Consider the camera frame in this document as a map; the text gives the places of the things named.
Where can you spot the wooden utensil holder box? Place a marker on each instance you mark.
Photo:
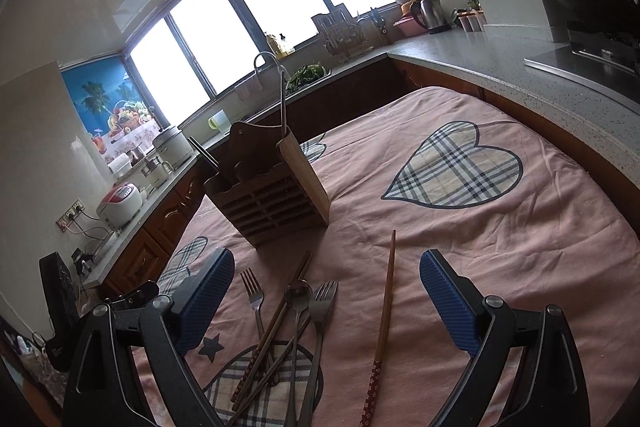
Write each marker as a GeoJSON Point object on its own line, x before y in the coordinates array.
{"type": "Point", "coordinates": [265, 186]}

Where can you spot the pink plastic basin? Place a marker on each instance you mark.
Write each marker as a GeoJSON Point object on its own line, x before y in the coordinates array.
{"type": "Point", "coordinates": [409, 27]}

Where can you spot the wall power socket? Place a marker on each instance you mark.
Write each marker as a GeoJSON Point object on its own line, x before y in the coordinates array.
{"type": "Point", "coordinates": [70, 215]}

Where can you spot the green vegetables in sink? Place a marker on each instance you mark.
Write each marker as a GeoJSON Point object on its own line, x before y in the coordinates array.
{"type": "Point", "coordinates": [306, 74]}

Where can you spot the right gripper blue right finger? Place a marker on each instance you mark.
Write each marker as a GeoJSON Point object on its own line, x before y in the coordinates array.
{"type": "Point", "coordinates": [549, 387]}

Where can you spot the metal dish rack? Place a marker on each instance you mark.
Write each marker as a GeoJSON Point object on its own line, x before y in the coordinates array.
{"type": "Point", "coordinates": [341, 34]}

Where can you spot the pink heart-patterned tablecloth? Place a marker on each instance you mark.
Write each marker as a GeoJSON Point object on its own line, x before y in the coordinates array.
{"type": "Point", "coordinates": [509, 211]}

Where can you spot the green white plastic jug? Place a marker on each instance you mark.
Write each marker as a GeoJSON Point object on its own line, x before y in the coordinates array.
{"type": "Point", "coordinates": [219, 122]}

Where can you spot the condiment bottles group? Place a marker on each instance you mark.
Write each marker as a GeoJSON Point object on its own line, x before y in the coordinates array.
{"type": "Point", "coordinates": [471, 18]}

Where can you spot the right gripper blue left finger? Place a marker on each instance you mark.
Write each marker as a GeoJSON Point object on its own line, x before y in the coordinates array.
{"type": "Point", "coordinates": [104, 387]}

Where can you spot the large steel fork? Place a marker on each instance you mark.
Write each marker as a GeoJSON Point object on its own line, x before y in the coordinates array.
{"type": "Point", "coordinates": [319, 310]}

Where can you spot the gas stove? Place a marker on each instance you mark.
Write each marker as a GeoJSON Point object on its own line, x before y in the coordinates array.
{"type": "Point", "coordinates": [595, 58]}

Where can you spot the fruit poster blind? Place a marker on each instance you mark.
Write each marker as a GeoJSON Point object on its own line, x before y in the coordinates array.
{"type": "Point", "coordinates": [111, 107]}

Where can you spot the red-dotted wooden chopstick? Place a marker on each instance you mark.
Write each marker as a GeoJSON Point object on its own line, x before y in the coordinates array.
{"type": "Point", "coordinates": [375, 379]}

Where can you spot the small steel fork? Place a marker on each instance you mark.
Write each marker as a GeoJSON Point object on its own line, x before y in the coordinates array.
{"type": "Point", "coordinates": [256, 296]}

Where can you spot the red white rice cooker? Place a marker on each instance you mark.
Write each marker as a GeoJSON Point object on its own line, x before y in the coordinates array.
{"type": "Point", "coordinates": [119, 205]}

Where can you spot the dark chopsticks in holder left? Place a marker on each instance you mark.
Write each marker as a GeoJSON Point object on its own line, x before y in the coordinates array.
{"type": "Point", "coordinates": [204, 153]}

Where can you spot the brown wooden chopstick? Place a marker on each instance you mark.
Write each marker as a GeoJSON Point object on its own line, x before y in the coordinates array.
{"type": "Point", "coordinates": [245, 383]}

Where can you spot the steel spoon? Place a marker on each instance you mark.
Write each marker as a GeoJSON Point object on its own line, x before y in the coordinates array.
{"type": "Point", "coordinates": [297, 296]}

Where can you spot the white cylindrical cooker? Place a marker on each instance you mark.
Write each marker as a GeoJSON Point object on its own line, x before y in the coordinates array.
{"type": "Point", "coordinates": [173, 147]}

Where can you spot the steel electric kettle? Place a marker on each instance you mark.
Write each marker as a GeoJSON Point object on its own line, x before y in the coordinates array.
{"type": "Point", "coordinates": [430, 15]}

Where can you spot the small white blender pot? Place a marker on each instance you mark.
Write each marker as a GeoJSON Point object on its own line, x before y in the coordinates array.
{"type": "Point", "coordinates": [156, 171]}

